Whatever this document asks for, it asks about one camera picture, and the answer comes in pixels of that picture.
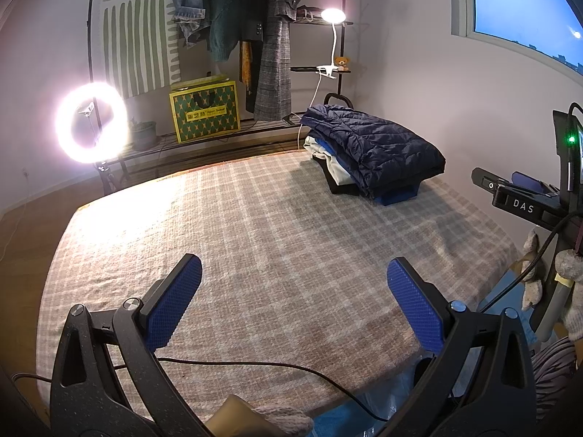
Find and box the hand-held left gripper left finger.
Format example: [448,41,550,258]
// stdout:
[48,253,215,437]

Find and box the blue plastic sheet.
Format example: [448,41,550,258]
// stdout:
[314,359,439,437]

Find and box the white clip lamp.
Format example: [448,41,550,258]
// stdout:
[316,8,348,79]

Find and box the black curved metal rail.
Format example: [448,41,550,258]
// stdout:
[323,92,355,111]

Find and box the green striped wall poster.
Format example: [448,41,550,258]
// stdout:
[100,0,183,99]

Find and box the window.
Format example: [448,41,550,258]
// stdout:
[449,0,583,76]

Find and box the white garment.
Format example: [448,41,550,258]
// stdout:
[304,135,357,187]

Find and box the yellow scarf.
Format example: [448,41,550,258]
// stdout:
[239,40,254,88]

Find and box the white lamp cable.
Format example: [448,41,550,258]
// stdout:
[297,74,322,152]

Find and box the stack of folded clothes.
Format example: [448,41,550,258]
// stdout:
[316,139,422,206]

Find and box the person's right hand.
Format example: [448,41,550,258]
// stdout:
[521,230,583,343]

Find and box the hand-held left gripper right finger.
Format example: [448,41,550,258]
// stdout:
[378,257,538,437]

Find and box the yellow green patterned box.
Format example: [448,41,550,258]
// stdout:
[169,81,241,145]

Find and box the navy puffer jacket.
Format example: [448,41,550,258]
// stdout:
[300,104,446,201]

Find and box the black hanging jacket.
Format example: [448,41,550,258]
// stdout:
[239,0,275,43]

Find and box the grey plaid coat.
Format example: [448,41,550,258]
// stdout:
[253,0,300,122]

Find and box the potted plant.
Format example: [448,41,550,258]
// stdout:
[130,118,158,152]

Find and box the ring light stand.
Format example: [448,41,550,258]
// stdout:
[93,159,120,197]

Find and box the plaid blanket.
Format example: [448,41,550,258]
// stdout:
[36,150,520,424]

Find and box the green knit sweater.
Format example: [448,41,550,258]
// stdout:
[208,0,243,63]

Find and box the denim jacket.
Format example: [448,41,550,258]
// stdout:
[171,0,211,49]

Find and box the black cable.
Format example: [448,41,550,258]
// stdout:
[479,102,583,314]
[11,356,402,422]

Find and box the black metal clothes rack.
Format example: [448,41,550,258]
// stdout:
[86,0,357,192]

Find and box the person's right forearm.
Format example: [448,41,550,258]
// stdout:
[531,336,583,420]

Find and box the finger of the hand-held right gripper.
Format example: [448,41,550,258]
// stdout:
[471,167,506,202]
[510,170,559,197]

